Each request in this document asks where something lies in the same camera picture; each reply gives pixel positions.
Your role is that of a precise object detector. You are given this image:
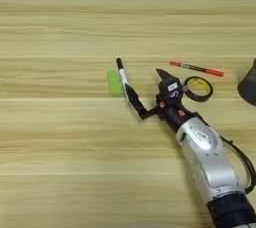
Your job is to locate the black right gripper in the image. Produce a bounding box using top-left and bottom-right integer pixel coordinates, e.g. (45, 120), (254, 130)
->
(124, 68), (198, 134)

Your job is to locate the black tape roll yellow core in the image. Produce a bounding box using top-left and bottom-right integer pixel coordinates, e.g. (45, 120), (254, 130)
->
(183, 76), (214, 103)

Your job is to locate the black pen red cap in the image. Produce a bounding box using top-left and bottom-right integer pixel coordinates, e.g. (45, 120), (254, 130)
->
(169, 60), (225, 78)

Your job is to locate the black mesh pen cup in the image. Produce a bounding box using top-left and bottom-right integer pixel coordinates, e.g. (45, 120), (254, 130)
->
(237, 57), (256, 107)

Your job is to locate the small black box white label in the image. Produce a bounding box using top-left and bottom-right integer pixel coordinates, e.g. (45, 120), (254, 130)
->
(158, 76), (184, 102)

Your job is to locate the white marker black cap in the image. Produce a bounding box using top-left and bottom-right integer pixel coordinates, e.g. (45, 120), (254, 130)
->
(115, 57), (133, 101)

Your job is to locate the green eraser block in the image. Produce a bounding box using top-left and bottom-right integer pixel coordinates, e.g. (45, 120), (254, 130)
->
(106, 69), (124, 98)

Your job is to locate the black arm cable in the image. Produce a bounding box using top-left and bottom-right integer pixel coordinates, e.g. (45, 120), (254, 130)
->
(219, 135), (256, 196)

